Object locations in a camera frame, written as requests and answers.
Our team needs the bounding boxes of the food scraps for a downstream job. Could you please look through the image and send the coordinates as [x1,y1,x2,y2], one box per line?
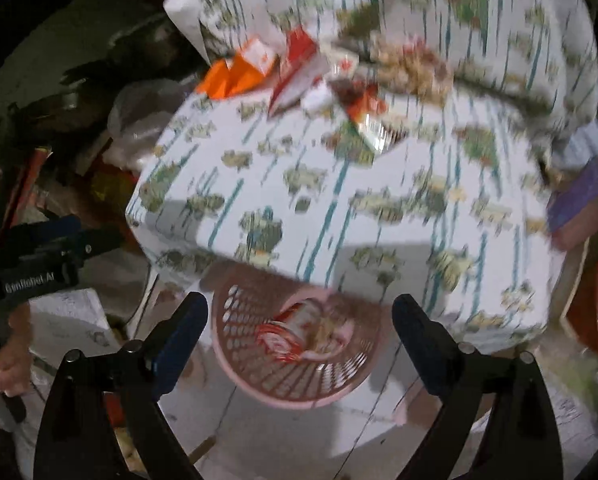
[371,35,454,107]

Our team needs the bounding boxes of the purple plastic bag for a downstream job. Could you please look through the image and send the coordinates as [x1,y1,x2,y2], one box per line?
[546,157,598,252]

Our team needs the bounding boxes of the ketchup stained sauce packet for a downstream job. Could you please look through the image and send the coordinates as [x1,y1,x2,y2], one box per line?
[329,79,411,155]

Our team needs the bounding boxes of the orange paper carton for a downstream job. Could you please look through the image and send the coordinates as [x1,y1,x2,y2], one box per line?
[195,36,277,100]

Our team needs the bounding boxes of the plastic bag with food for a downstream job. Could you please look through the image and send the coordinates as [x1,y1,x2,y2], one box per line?
[102,79,192,174]

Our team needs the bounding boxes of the red white snack wrapper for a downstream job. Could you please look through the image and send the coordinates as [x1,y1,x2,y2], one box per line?
[267,26,329,118]

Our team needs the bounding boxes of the person's left hand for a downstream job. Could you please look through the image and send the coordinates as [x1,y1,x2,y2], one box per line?
[0,304,33,398]

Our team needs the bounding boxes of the pink plastic basket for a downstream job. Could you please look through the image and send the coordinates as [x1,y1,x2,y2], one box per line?
[201,262,386,410]

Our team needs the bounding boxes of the cat patterned white cloth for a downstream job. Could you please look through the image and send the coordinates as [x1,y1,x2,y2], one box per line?
[126,0,598,351]

